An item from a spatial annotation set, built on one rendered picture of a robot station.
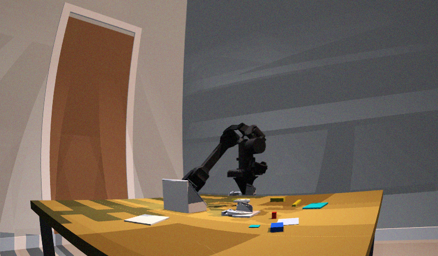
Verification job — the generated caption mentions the teal flat rectangular plate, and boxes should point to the teal flat rectangular plate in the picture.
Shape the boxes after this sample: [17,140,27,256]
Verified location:
[302,202,328,210]

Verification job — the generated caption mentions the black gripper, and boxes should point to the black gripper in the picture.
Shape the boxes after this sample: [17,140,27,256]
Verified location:
[228,155,263,195]

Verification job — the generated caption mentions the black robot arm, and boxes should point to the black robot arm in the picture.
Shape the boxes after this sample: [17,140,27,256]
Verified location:
[182,123,267,192]

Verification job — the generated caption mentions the blue cube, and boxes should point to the blue cube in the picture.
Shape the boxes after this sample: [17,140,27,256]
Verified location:
[270,222,283,233]

